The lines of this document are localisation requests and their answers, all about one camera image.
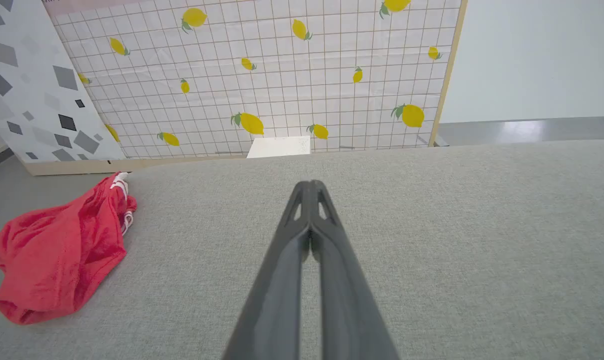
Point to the red cloth with white stripes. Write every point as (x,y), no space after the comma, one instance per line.
(51,260)

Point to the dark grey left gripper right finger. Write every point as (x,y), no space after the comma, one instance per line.
(349,300)

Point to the grey fabric sofa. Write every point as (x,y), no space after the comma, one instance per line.
(482,250)

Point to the white box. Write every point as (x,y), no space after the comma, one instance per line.
(279,147)

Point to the grey terrazzo pattern panel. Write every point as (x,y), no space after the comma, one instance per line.
(26,85)

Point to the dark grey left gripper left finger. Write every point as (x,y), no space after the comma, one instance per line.
(276,290)

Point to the lemon print grid panel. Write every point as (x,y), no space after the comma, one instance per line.
(291,85)

